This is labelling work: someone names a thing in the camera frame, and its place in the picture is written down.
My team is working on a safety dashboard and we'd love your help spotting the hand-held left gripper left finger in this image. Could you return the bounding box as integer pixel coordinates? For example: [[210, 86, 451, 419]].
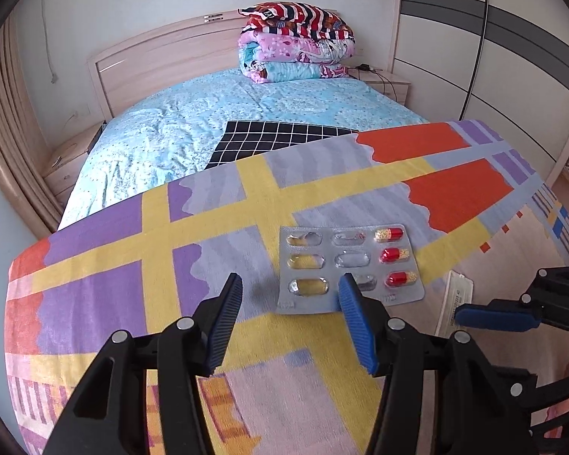
[[42, 272, 244, 455]]

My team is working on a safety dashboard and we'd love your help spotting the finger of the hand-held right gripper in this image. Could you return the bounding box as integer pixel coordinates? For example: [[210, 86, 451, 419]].
[[487, 369, 569, 437], [455, 268, 569, 333]]

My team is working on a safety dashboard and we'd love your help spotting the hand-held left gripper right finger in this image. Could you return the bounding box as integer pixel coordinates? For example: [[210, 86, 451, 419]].
[[338, 272, 532, 455]]

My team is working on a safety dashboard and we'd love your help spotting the paper packet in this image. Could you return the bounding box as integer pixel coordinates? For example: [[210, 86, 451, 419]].
[[434, 270, 477, 339]]

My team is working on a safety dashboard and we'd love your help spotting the pill blister pack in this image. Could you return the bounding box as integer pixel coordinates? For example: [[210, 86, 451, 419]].
[[275, 224, 425, 316]]

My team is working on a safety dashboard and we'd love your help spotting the multicoloured patterned blanket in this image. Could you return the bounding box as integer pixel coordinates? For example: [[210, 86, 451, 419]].
[[5, 121, 569, 455]]

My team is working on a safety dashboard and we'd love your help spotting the black grid cloth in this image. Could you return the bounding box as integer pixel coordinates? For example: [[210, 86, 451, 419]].
[[206, 121, 361, 171]]

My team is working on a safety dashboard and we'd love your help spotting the bed with blue sheet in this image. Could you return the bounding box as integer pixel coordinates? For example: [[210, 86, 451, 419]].
[[57, 67, 430, 231]]

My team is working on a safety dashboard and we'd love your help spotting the wardrobe with grey stripes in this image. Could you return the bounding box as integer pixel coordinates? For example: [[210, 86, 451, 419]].
[[393, 0, 569, 185]]

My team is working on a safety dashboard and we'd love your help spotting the blue folded quilt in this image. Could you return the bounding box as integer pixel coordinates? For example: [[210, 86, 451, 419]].
[[239, 52, 349, 83]]

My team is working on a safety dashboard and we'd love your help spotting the wooden headboard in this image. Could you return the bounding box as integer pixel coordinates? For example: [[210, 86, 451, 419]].
[[86, 9, 361, 126]]

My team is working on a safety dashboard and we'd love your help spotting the pink folded quilt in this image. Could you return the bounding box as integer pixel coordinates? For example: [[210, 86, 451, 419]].
[[239, 28, 356, 64]]

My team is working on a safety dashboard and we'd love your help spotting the beige curtain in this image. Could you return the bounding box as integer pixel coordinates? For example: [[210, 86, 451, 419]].
[[0, 14, 64, 238]]

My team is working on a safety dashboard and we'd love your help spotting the striped folded quilt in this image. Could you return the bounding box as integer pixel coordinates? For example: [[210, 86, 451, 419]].
[[239, 2, 354, 39]]

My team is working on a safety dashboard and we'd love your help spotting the wooden nightstand with cable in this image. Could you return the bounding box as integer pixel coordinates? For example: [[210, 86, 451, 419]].
[[348, 69, 411, 105]]

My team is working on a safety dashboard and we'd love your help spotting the black charger cable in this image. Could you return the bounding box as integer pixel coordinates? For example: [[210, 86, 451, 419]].
[[348, 63, 399, 100]]

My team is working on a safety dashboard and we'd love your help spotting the hanging wall cord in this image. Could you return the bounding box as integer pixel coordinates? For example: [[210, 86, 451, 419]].
[[40, 0, 60, 83]]

